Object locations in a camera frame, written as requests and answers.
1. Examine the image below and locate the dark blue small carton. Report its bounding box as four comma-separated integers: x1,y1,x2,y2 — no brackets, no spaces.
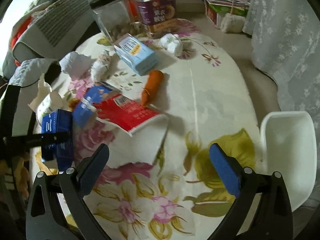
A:
41,109,74,172

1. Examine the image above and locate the orange peel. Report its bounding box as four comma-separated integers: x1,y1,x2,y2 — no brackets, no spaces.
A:
141,70,164,107

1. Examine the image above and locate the white paper ball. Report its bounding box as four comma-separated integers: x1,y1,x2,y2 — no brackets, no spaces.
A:
59,51,92,79

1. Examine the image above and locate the white tissue wad pair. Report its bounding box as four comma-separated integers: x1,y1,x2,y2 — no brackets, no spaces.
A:
159,34,183,57

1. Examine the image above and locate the purple label nut jar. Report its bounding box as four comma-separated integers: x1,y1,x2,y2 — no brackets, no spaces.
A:
134,0,178,39

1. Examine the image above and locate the rolled white tissue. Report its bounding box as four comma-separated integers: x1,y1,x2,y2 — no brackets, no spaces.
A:
90,50,111,82

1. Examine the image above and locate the white trash bin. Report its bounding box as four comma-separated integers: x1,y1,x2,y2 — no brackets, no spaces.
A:
260,111,317,211

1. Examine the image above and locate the blue snack box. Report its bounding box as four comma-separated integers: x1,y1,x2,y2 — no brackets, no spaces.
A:
73,81,121,128

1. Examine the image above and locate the white fluffy cloth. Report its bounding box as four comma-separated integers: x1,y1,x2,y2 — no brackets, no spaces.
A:
220,13,246,34

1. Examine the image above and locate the tied stack of papers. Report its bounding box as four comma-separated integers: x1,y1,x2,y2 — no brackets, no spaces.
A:
204,0,251,29

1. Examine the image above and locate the clear jar with nuts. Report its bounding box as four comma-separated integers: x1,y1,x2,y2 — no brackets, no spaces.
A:
89,0,138,43

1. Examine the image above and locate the floral tablecloth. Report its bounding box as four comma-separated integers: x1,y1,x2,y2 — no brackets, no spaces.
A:
74,19,261,239

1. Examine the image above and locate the white lace curtain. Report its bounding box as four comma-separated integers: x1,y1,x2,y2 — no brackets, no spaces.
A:
242,0,320,201

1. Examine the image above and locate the red white paper package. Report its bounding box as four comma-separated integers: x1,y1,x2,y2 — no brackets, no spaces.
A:
93,94,169,137

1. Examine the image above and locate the floral paper cup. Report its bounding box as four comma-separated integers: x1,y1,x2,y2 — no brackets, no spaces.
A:
28,74,63,126

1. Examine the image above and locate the light blue milk carton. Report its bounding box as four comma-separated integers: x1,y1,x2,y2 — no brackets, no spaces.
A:
113,34,158,76

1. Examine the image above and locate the grey striped sofa cushion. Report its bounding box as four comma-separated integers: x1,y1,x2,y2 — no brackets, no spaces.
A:
12,0,94,63

